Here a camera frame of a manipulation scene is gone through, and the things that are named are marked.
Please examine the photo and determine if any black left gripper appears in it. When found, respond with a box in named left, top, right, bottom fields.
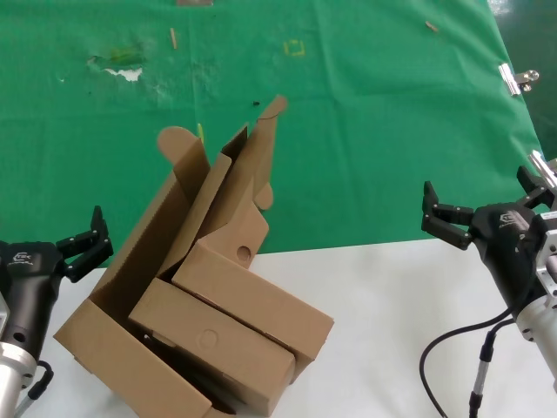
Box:
left=0, top=206, right=114, bottom=354

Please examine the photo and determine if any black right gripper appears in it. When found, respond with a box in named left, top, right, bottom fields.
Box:
left=420, top=165, right=556, bottom=308

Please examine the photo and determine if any small cardboard box with lid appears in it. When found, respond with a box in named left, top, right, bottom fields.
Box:
left=171, top=94, right=335, bottom=385

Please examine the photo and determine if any large open cardboard box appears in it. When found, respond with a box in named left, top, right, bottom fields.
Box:
left=52, top=124, right=274, bottom=418

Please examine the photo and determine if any small closed cardboard box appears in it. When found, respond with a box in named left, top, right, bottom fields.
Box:
left=128, top=278, right=297, bottom=415

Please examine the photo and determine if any green table cloth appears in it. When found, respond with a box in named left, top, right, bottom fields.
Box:
left=0, top=0, right=557, bottom=273

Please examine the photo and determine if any crumpled green tape patch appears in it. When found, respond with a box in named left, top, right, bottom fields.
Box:
left=109, top=46, right=144, bottom=64

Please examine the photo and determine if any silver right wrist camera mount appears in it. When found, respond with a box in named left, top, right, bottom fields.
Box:
left=534, top=211, right=557, bottom=302

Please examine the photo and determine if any silver binder clip with handles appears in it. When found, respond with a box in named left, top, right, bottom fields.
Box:
left=499, top=63, right=540, bottom=97

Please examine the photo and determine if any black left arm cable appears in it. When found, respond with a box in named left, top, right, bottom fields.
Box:
left=15, top=360, right=56, bottom=418

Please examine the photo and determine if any plain black right arm cable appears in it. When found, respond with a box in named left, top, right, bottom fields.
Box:
left=419, top=307, right=520, bottom=418

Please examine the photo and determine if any black cable with silver connector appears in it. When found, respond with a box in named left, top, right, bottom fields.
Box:
left=468, top=317, right=519, bottom=418

